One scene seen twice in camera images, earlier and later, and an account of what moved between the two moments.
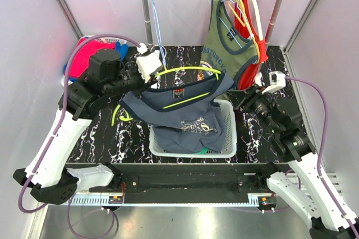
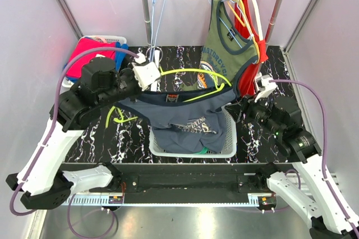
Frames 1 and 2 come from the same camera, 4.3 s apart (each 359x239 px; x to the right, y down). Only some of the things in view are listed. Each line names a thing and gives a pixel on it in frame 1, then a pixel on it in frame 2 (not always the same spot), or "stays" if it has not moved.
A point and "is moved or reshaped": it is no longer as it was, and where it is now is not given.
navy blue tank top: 184,116 is moved or reshaped
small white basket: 106,39 stays
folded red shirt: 87,50 stays
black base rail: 151,183 stays
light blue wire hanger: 158,23 -> 158,3
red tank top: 245,24 stays
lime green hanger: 215,72 is moved or reshaped
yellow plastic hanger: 245,18 stays
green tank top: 203,151 stays
